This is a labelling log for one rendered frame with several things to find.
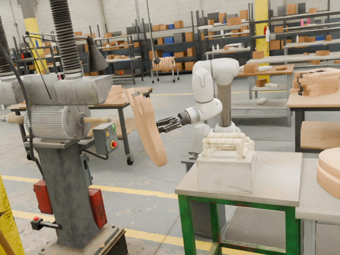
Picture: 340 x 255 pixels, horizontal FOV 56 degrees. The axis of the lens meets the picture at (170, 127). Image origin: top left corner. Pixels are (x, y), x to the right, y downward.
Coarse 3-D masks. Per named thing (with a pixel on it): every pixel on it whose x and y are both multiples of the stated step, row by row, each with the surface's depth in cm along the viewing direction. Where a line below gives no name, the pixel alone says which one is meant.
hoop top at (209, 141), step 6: (204, 138) 158; (210, 138) 157; (216, 138) 156; (222, 138) 155; (228, 138) 154; (210, 144) 157; (216, 144) 156; (222, 144) 155; (228, 144) 153; (234, 144) 152
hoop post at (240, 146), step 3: (237, 144) 152; (240, 144) 151; (237, 147) 152; (240, 147) 152; (237, 150) 153; (240, 150) 152; (237, 153) 153; (240, 153) 152; (237, 156) 154; (240, 156) 153; (237, 159) 155; (240, 159) 153; (243, 159) 154
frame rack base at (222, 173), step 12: (216, 156) 162; (228, 156) 161; (252, 156) 158; (204, 168) 161; (216, 168) 158; (228, 168) 156; (240, 168) 154; (252, 168) 158; (204, 180) 163; (216, 180) 160; (228, 180) 158; (240, 180) 156; (252, 180) 158; (228, 192) 160; (240, 192) 158
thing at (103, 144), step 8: (96, 128) 232; (104, 128) 230; (112, 128) 238; (96, 136) 232; (104, 136) 230; (112, 136) 238; (96, 144) 235; (104, 144) 232; (80, 152) 238; (88, 152) 239; (104, 152) 234
